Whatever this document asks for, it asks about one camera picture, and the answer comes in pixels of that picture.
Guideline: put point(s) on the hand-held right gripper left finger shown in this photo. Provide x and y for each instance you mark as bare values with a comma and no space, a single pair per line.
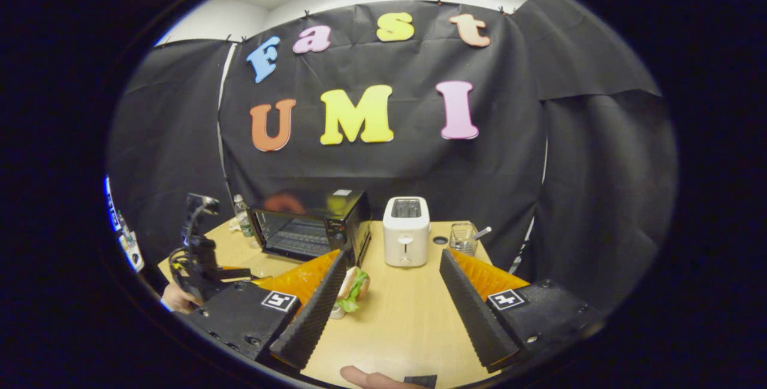
311,317

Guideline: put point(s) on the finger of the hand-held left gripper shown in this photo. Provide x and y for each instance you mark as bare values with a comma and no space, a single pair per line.
236,273

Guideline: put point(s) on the small white plate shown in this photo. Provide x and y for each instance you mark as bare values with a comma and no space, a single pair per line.
337,313

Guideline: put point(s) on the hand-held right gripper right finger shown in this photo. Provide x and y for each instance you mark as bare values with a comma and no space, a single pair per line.
473,317

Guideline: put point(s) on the black electric oven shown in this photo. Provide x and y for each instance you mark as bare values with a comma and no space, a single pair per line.
350,215

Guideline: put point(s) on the clear glass cup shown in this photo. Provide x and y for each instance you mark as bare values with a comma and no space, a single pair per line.
463,240

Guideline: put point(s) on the clear plastic water bottle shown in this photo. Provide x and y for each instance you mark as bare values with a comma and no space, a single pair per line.
244,221

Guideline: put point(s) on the white toaster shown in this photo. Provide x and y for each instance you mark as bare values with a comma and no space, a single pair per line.
405,239

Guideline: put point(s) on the sandwich with lettuce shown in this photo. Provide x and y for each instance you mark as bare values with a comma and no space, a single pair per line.
353,284

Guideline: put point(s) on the black backdrop cloth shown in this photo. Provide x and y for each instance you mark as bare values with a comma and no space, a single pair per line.
383,161

